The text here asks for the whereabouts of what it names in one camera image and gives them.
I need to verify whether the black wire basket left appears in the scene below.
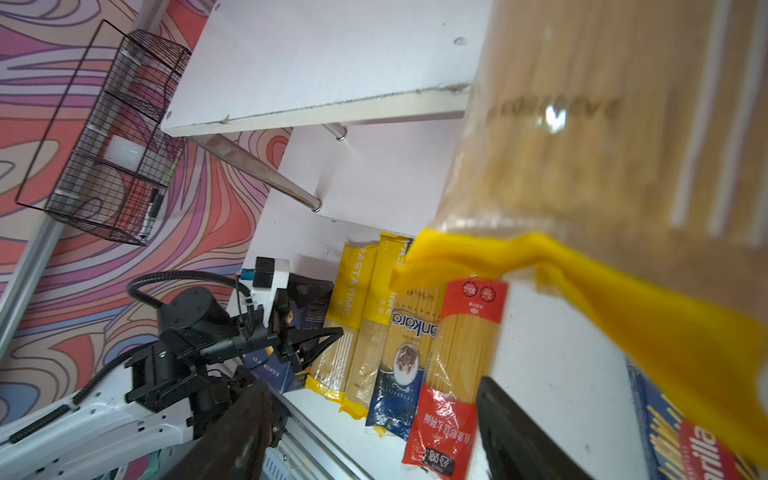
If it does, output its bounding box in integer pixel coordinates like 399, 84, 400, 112
15, 20, 191, 246

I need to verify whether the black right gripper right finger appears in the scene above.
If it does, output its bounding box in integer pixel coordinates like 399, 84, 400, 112
476, 376, 590, 479

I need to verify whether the blue Barilla rigatoni box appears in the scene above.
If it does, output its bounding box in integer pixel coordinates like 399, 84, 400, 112
242, 287, 331, 394

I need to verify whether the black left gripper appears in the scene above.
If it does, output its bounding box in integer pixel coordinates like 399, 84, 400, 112
199, 278, 344, 373

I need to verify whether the black marker pen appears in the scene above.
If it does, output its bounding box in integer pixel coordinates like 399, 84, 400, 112
139, 189, 164, 241

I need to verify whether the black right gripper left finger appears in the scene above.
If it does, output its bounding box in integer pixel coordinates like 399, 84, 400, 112
165, 381, 272, 480

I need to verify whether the yellow pastatime bag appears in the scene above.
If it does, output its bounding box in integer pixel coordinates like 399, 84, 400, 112
391, 1, 767, 466
340, 232, 412, 420
306, 243, 379, 404

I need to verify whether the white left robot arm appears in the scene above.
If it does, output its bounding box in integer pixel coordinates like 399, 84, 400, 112
1, 266, 342, 479

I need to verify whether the blue Barilla spaghetti box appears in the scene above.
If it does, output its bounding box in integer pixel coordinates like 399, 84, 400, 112
627, 362, 767, 480

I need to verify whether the blue Ankara spaghetti bag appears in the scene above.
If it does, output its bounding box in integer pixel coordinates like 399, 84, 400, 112
366, 284, 446, 440

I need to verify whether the white two-tier shelf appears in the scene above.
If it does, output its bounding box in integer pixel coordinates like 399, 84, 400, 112
160, 0, 496, 214

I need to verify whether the red spaghetti bag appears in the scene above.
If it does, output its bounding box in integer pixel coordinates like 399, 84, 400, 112
403, 277, 509, 479

